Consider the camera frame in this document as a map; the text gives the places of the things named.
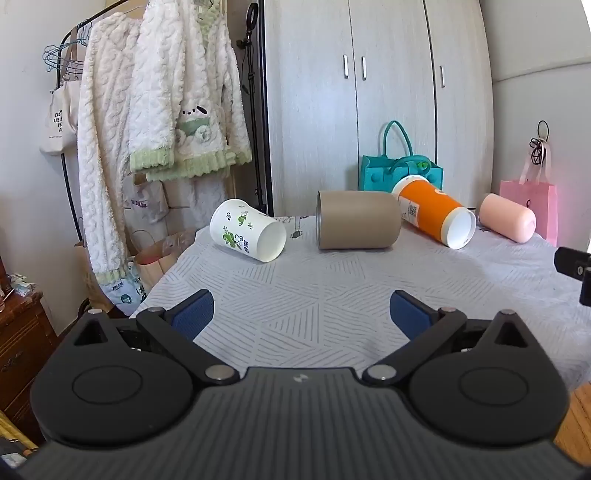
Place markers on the white canvas tote bag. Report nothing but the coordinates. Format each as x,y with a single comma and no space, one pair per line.
60,120

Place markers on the small grey printed bag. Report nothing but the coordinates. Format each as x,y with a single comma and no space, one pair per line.
143,203

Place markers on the white and green fluffy jacket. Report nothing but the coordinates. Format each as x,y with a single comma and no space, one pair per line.
161,92

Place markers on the brown paper bag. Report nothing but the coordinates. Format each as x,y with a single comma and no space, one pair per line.
154,272

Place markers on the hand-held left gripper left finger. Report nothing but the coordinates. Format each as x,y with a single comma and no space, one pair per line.
196,311

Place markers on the grey wardrobe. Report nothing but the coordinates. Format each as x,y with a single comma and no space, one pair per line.
314,115

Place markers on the teal felt bag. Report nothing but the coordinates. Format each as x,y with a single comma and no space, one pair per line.
376,175

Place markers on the white cup with green print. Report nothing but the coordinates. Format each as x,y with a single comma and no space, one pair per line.
235,226

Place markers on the black clothes rack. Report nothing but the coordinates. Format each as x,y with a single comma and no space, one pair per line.
66,180

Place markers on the brown wooden cabinet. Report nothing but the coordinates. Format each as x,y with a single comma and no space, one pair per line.
23,341

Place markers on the clear plastic bag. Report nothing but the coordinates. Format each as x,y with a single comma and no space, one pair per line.
180,242

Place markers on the pink paper bag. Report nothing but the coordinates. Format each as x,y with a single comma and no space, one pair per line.
531,196

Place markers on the orange and white cup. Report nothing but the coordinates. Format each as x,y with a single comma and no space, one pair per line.
429,207

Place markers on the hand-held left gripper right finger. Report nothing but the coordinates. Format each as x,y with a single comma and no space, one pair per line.
408,313

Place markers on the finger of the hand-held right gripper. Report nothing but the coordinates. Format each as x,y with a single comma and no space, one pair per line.
572,262

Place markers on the tan cup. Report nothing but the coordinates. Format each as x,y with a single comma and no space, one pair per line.
360,221

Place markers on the grey striped table cloth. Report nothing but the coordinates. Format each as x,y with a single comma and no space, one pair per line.
323,286

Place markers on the white fluffy robe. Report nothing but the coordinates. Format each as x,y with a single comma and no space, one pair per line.
99,138

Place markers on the white and green printed bag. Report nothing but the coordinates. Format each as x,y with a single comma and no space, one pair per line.
127,290

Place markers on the pink cup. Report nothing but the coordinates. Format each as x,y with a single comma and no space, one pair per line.
505,217

